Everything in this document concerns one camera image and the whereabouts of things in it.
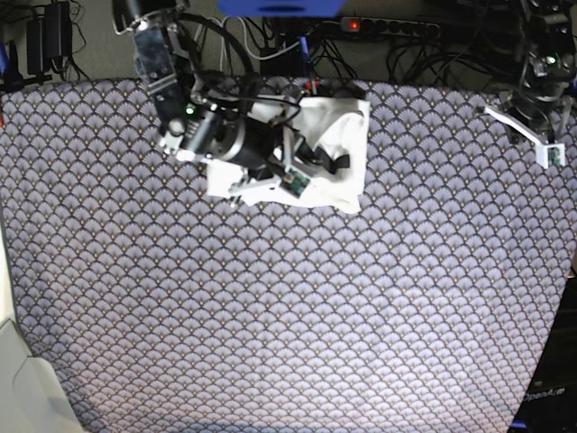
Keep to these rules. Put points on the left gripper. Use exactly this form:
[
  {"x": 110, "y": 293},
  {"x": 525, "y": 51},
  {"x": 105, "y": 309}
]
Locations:
[{"x": 526, "y": 116}]

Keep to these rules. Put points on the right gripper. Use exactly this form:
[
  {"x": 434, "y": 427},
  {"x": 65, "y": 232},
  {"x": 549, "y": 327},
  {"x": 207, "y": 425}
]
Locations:
[{"x": 265, "y": 149}]

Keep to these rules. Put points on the white printed T-shirt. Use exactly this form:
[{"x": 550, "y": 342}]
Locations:
[{"x": 339, "y": 126}]

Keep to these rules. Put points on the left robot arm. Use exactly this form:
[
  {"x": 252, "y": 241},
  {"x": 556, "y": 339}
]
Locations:
[{"x": 531, "y": 47}]

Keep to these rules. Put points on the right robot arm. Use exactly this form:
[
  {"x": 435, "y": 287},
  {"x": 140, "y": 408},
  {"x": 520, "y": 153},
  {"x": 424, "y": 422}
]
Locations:
[{"x": 200, "y": 120}]

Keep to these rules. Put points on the red clamp at table edge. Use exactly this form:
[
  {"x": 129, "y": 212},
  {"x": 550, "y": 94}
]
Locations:
[{"x": 313, "y": 87}]

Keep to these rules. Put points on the black power adapter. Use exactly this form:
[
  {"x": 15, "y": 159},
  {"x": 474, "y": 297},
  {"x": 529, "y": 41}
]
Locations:
[{"x": 289, "y": 64}]

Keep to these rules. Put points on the black power strip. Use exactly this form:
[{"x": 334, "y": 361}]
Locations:
[{"x": 389, "y": 27}]

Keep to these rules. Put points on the blue box at top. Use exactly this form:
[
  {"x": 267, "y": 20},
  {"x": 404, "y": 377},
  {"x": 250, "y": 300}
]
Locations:
[{"x": 281, "y": 8}]

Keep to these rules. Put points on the patterned grey table cloth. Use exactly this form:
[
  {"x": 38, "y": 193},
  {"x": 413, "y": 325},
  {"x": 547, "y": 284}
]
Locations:
[{"x": 162, "y": 309}]

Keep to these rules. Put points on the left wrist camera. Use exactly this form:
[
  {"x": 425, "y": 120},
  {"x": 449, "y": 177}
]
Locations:
[{"x": 549, "y": 155}]

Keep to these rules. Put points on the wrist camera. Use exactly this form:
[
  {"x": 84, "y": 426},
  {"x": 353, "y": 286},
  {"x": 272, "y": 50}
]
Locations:
[
  {"x": 295, "y": 181},
  {"x": 549, "y": 155}
]

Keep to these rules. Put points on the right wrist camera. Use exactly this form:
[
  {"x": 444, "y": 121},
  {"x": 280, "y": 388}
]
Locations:
[{"x": 295, "y": 181}]

